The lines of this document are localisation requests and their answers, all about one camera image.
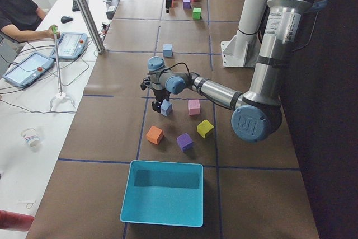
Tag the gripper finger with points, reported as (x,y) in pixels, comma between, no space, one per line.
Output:
(156,106)
(167,6)

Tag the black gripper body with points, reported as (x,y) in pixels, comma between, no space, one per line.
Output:
(159,94)

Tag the light blue foam block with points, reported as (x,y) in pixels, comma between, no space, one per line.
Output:
(167,50)
(166,108)

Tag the operator hand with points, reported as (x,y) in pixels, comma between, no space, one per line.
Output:
(52,32)

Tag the purple foam block near pink tray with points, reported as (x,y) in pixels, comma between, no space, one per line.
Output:
(186,4)

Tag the orange foam block near blue bin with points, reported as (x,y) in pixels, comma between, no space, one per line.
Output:
(154,135)

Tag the green foam block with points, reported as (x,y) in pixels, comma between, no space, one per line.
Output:
(196,13)

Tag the purple foam block near blue bin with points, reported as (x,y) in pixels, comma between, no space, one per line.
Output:
(185,142)

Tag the yellow foam block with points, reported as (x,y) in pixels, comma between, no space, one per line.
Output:
(205,128)

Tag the blue plastic bin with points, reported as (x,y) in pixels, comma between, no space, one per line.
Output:
(164,193)

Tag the teach pendant far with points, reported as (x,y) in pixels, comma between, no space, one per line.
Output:
(70,46)

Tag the teach pendant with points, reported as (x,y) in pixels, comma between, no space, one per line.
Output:
(28,70)
(70,46)

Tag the black computer mouse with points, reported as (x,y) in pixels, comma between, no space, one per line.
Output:
(66,19)

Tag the paper cup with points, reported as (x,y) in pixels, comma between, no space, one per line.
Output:
(32,139)

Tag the teach pendant near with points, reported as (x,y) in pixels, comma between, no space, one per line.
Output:
(28,70)

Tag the seated person in black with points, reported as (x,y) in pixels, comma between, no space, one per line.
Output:
(20,20)

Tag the red cylinder object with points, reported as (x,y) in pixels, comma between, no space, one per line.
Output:
(15,221)

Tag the aluminium frame post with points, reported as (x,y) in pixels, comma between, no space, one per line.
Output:
(91,27)

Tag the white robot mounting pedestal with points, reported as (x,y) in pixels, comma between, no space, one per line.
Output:
(242,50)

